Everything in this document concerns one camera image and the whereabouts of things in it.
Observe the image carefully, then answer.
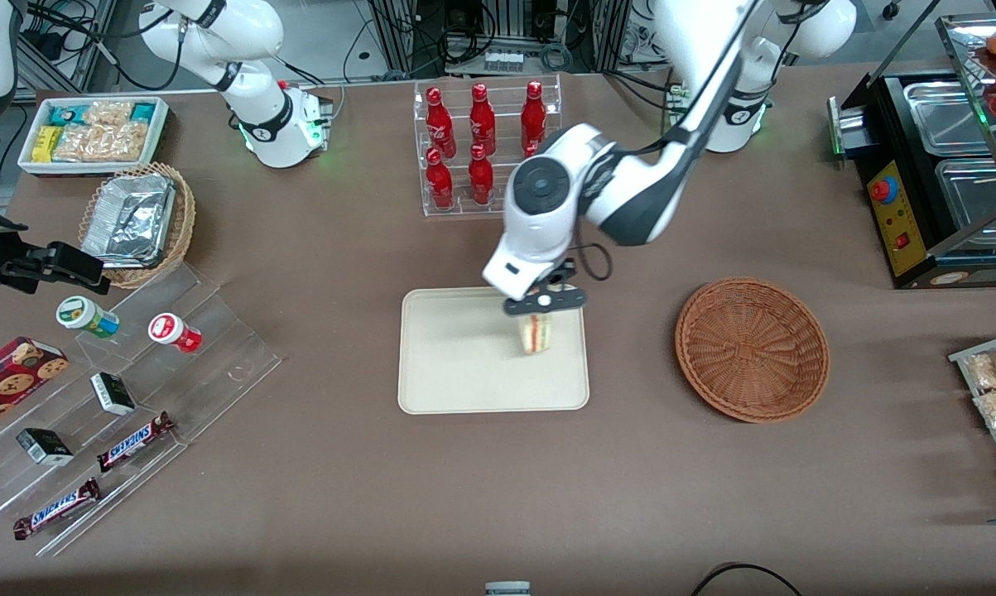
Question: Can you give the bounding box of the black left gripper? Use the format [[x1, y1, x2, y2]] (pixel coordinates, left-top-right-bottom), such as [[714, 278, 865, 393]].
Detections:
[[503, 257, 589, 319]]

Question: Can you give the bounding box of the triangle sandwich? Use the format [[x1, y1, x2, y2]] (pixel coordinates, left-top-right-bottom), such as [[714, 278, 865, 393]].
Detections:
[[517, 312, 556, 356]]

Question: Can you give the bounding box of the aluminium foil tray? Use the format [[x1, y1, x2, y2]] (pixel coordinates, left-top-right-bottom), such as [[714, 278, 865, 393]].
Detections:
[[80, 173, 176, 268]]

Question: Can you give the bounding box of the beige plastic tray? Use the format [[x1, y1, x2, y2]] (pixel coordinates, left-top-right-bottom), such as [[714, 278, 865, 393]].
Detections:
[[397, 285, 590, 415]]

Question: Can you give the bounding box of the light wicker basket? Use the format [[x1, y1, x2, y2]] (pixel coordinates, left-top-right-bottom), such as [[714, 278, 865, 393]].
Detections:
[[77, 161, 197, 291]]

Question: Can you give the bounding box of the brown wicker basket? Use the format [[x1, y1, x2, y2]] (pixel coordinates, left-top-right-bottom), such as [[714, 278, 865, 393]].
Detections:
[[675, 277, 831, 425]]

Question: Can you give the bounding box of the green lid snack cup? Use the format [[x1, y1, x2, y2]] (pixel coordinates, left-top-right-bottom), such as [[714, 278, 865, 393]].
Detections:
[[55, 295, 121, 340]]

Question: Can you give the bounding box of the red cookie box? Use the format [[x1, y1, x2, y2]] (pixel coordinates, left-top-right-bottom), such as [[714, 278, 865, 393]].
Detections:
[[0, 335, 70, 440]]

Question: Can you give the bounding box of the yellow snack pack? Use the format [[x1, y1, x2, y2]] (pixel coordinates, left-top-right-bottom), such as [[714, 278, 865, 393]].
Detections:
[[31, 125, 65, 165]]

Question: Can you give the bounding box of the clear acrylic bottle rack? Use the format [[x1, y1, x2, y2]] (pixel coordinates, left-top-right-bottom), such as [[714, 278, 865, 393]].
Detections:
[[414, 74, 563, 219]]

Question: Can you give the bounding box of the clear cracker bag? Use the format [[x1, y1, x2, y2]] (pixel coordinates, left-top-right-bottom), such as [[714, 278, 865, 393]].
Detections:
[[53, 123, 106, 163], [82, 99, 135, 128], [100, 121, 152, 163]]

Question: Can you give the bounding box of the red snack cup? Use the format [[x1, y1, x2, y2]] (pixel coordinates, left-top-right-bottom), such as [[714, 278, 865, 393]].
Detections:
[[147, 312, 203, 354]]

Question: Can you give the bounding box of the small black box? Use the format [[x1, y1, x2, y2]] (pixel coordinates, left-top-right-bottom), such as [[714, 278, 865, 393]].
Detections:
[[15, 427, 75, 468], [89, 372, 137, 417]]

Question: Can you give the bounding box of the white plastic snack bin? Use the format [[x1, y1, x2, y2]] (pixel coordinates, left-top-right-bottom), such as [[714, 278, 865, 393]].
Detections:
[[17, 95, 171, 177]]

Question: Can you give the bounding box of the clear acrylic stepped display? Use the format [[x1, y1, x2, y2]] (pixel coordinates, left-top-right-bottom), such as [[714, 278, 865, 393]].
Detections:
[[0, 262, 284, 558]]

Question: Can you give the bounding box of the snickers chocolate bar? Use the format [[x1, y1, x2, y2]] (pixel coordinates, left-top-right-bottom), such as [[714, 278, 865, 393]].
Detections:
[[96, 411, 176, 473], [12, 477, 102, 541]]

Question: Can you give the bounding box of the black food warmer machine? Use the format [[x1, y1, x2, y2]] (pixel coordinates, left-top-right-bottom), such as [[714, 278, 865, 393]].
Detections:
[[827, 12, 996, 291]]

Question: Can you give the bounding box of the steel food pan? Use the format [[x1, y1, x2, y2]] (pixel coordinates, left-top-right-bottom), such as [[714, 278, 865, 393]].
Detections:
[[902, 80, 994, 158], [934, 156, 996, 230]]

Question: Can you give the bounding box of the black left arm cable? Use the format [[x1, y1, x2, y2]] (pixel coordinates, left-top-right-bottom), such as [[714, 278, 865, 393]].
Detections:
[[570, 240, 613, 283]]

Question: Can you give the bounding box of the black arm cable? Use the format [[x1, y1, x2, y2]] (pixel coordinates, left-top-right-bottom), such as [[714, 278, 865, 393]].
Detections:
[[570, 240, 613, 283], [24, 0, 185, 92]]

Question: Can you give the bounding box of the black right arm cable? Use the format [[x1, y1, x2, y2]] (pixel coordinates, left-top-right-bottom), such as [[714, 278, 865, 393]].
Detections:
[[24, 0, 185, 92]]

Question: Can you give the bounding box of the black table cable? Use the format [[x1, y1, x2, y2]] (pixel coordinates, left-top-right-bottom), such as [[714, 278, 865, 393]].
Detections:
[[690, 562, 806, 596]]

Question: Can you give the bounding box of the grey wire tray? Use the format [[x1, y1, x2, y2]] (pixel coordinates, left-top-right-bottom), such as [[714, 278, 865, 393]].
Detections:
[[948, 329, 996, 507]]

